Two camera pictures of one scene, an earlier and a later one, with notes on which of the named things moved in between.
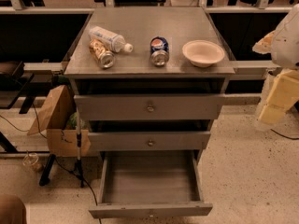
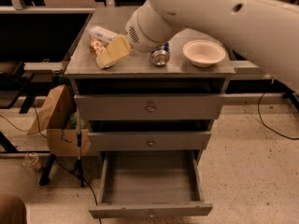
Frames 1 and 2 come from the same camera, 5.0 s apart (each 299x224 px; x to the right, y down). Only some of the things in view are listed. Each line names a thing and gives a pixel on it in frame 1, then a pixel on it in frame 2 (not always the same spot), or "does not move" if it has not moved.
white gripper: [287, 46] -> [135, 32]
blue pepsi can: [159, 49] does not move
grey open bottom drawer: [149, 184] does not move
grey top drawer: [143, 107] does not move
